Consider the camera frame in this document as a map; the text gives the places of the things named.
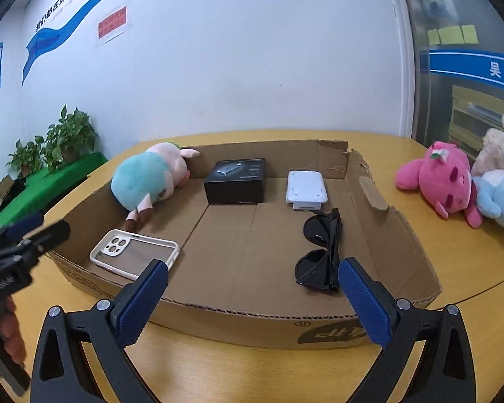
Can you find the red wall sign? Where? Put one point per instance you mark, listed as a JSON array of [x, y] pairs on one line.
[[113, 25]]

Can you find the black charger box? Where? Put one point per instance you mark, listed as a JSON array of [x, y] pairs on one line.
[[235, 189]]

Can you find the wooden desktop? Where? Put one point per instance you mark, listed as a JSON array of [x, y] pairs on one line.
[[466, 260]]

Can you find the blue and white plush toy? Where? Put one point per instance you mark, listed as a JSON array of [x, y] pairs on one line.
[[495, 197]]

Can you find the white power bank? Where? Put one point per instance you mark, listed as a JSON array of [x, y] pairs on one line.
[[306, 187]]

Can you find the cardboard box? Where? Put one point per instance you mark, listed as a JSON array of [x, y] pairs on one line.
[[243, 260]]

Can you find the person's left hand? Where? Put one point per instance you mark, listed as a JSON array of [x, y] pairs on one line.
[[14, 336]]

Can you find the yellow sticky note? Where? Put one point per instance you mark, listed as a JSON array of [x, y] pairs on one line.
[[469, 34], [450, 35], [434, 37]]

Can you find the yellow shelf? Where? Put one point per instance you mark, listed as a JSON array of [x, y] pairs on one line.
[[474, 113]]

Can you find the large potted green plant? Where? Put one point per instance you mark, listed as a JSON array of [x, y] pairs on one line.
[[69, 134]]

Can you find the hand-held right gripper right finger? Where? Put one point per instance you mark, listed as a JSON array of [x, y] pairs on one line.
[[365, 302]]

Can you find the pink plush toy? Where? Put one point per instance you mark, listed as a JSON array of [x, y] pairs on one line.
[[437, 180]]

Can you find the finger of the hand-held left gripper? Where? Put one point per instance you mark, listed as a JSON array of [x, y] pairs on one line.
[[52, 233], [27, 221]]

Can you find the beige plush toy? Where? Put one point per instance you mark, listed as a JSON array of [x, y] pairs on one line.
[[495, 147]]

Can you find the white clear phone case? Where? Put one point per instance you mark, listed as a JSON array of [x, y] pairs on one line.
[[113, 245]]

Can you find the teal and pink pig plush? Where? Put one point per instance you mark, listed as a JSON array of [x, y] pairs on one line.
[[143, 176]]

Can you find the black sunglasses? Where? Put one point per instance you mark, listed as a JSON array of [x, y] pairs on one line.
[[315, 226]]

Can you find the blue wave wall decal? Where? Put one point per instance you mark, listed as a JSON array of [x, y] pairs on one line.
[[46, 40]]

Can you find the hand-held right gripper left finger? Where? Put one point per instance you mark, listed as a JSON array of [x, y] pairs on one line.
[[140, 302]]

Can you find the small potted green plant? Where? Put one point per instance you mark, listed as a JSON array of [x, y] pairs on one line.
[[25, 155]]

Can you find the green cloth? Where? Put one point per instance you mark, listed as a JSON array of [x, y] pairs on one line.
[[59, 180]]

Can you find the blue glass door sign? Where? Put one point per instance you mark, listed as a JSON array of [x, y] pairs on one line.
[[466, 63]]

